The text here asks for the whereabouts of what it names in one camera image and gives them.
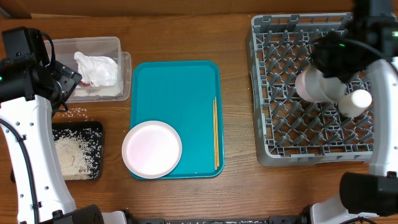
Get white paper cup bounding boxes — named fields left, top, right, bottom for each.
left=338, top=90, right=372, bottom=118

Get red snack wrapper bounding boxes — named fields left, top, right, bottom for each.
left=78, top=82, right=91, bottom=87

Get black rectangular tray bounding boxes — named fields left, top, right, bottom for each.
left=10, top=121, right=105, bottom=181

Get grey plastic dish rack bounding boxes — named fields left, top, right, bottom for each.
left=246, top=12, right=374, bottom=166

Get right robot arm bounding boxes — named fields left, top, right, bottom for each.
left=295, top=0, right=397, bottom=223

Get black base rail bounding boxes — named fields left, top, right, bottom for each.
left=127, top=215, right=300, bottom=224

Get large white dinner plate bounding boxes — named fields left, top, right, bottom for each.
left=122, top=121, right=182, bottom=179

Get teal plastic serving tray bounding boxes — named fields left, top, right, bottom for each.
left=130, top=60, right=225, bottom=179

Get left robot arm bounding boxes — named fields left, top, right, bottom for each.
left=1, top=27, right=135, bottom=223

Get grey metal bowl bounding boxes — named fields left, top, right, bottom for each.
left=304, top=66, right=346, bottom=103

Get scattered rice grains on table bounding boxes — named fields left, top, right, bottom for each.
left=53, top=107, right=93, bottom=122

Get small white plate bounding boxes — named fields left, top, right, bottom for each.
left=295, top=71, right=313, bottom=102

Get white napkin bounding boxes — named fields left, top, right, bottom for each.
left=73, top=86, right=122, bottom=97
left=74, top=52, right=118, bottom=87

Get pile of rice in tray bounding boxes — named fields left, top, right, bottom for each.
left=52, top=128, right=103, bottom=180

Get clear plastic waste bin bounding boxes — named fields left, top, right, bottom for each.
left=45, top=37, right=132, bottom=103

